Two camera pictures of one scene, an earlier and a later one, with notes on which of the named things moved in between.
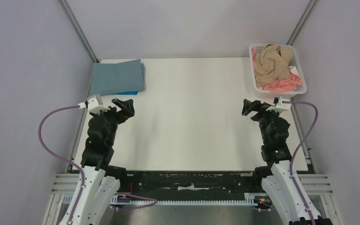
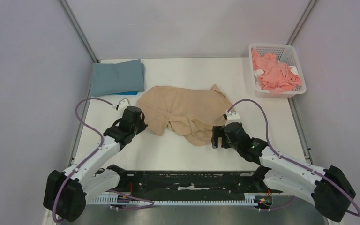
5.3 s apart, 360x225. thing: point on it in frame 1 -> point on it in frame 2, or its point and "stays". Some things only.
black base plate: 188,183 stays
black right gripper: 258,111 -> 219,136
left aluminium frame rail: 77,27 stays
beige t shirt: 272,63 -> 194,112
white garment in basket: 293,70 stays
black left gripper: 126,106 -> 142,126
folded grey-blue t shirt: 125,76 stays
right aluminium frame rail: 300,23 stays
